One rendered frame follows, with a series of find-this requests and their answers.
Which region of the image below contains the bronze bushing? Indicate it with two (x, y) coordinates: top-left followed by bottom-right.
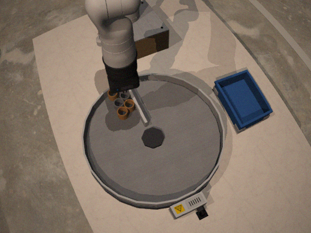
(108, 89), (118, 101)
(124, 99), (135, 112)
(117, 107), (128, 120)

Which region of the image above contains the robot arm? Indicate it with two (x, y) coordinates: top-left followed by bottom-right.
(85, 0), (141, 53)

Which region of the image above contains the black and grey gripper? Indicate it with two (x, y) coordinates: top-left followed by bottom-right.
(102, 41), (140, 93)

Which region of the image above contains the blue square tray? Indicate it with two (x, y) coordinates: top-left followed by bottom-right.
(213, 70), (273, 134)

